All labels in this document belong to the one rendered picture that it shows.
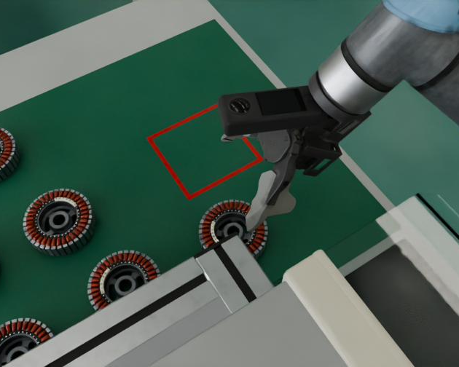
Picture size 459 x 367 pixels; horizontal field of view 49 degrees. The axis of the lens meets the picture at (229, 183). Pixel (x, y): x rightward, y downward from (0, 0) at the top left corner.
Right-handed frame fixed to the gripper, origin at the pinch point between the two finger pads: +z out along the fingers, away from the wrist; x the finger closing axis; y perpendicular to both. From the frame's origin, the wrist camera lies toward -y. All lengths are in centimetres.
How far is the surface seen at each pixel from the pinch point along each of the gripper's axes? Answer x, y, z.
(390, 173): 45, 110, 38
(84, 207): 9.5, -10.5, 24.5
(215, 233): 0.9, 7.5, 14.9
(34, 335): -9.8, -17.8, 29.8
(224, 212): 3.3, 8.1, 12.2
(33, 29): 149, 11, 105
